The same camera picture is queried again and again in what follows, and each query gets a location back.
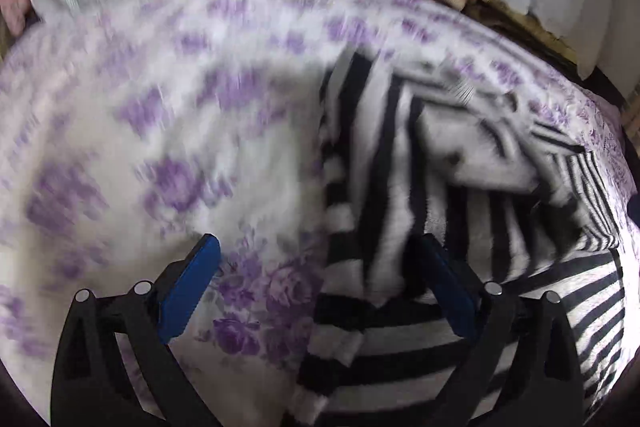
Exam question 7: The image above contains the black white striped sweater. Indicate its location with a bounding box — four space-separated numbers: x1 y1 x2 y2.
282 49 626 426

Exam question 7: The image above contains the purple floral bed sheet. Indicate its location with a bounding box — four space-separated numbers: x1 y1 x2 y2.
1 0 639 426

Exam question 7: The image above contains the folded bedding stack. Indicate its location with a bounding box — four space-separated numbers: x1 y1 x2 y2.
432 0 577 72

